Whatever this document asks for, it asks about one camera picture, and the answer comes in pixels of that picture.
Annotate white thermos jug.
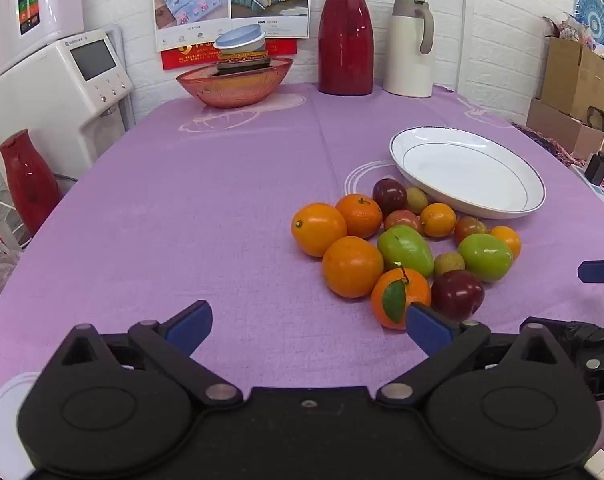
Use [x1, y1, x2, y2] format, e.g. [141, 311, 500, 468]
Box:
[383, 0, 437, 98]

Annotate black power adapter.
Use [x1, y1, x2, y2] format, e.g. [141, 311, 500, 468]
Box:
[584, 151, 604, 185]

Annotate white plate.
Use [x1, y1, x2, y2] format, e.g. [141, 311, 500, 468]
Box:
[389, 127, 547, 220]

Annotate yellow-green kiwi fruit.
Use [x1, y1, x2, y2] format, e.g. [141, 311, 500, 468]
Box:
[406, 186, 429, 214]

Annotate tall cardboard box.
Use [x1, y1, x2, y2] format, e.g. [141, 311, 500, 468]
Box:
[541, 35, 604, 121]

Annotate red glass vase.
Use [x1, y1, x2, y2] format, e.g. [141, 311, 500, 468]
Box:
[0, 129, 62, 236]

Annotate red thermos jug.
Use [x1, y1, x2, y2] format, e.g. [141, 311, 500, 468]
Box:
[318, 0, 375, 96]

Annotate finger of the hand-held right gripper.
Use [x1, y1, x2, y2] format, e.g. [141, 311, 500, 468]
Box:
[521, 317, 604, 401]
[578, 256, 604, 284]

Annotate plain round orange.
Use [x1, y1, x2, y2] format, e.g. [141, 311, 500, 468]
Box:
[291, 202, 348, 258]
[322, 235, 385, 299]

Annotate blue patterned plates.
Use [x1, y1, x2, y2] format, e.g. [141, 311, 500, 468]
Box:
[572, 0, 604, 66]

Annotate white bowl with blue lid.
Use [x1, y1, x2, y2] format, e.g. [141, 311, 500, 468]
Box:
[213, 29, 267, 55]

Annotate orange with green leaf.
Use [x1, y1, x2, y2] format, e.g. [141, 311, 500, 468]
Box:
[371, 266, 433, 331]

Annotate dark red plum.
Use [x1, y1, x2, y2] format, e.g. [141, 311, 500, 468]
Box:
[431, 269, 486, 323]
[372, 178, 409, 218]

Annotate red paper poster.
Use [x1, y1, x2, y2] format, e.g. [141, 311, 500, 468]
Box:
[161, 37, 299, 70]

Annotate small red apple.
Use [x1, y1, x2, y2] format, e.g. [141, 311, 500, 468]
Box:
[383, 209, 423, 235]

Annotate green mango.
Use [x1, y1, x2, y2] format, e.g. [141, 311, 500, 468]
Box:
[457, 233, 514, 283]
[377, 225, 435, 286]

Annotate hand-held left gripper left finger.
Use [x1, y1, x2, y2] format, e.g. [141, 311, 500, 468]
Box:
[42, 300, 243, 407]

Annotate flat cardboard box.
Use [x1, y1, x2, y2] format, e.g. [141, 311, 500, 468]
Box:
[526, 97, 604, 161]

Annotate stack of dark dishes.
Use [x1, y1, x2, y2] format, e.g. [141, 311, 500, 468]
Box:
[216, 51, 273, 77]

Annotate white wall water purifier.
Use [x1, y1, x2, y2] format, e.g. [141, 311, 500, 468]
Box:
[0, 0, 85, 76]

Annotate purple tablecloth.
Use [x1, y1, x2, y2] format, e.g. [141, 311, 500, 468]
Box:
[0, 82, 604, 461]

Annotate red glass bowl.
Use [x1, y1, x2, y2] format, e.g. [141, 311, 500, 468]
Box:
[176, 57, 295, 109]

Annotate purple patterned cloth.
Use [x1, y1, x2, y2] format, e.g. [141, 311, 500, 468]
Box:
[512, 120, 604, 176]

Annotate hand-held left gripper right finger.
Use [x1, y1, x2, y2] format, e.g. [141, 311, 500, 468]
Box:
[377, 302, 578, 407]

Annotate white water dispenser with screen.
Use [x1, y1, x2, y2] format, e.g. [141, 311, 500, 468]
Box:
[0, 29, 135, 161]

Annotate orange with stem nub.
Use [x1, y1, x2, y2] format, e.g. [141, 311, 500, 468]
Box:
[335, 193, 383, 240]

